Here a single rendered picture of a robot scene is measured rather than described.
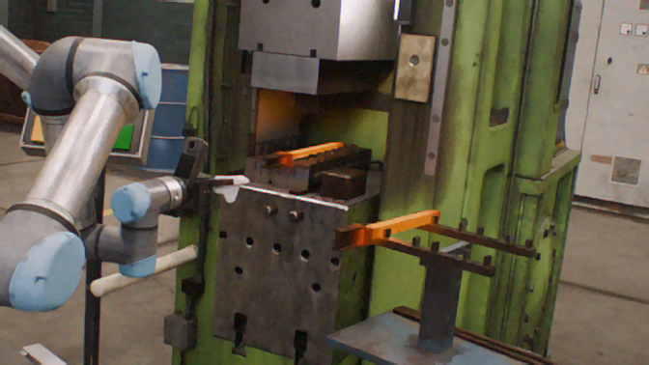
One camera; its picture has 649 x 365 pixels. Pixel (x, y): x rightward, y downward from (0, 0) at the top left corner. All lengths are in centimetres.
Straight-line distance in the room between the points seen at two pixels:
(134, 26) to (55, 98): 908
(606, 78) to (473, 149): 512
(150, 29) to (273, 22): 827
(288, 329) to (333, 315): 15
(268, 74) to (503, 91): 73
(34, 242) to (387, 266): 126
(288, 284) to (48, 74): 96
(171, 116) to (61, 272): 561
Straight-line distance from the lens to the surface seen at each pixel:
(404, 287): 221
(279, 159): 209
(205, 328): 257
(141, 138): 223
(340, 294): 208
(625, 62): 712
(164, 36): 1020
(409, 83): 210
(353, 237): 165
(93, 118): 132
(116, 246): 164
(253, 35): 216
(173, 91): 672
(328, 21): 206
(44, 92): 148
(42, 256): 114
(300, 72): 209
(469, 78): 208
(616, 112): 714
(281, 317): 216
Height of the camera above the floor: 136
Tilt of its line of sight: 12 degrees down
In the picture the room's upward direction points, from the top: 5 degrees clockwise
